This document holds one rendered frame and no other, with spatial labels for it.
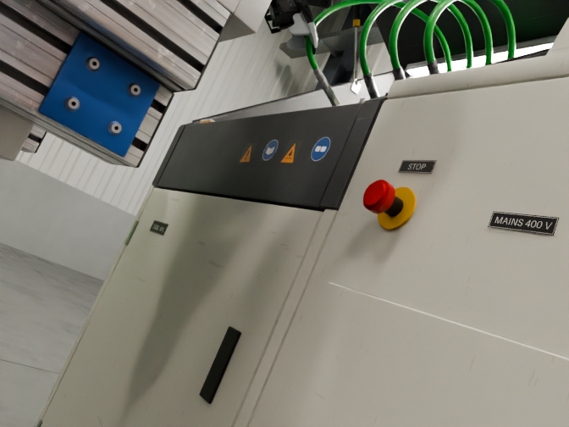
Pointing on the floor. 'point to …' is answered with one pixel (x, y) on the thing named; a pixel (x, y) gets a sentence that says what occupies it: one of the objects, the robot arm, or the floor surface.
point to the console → (443, 274)
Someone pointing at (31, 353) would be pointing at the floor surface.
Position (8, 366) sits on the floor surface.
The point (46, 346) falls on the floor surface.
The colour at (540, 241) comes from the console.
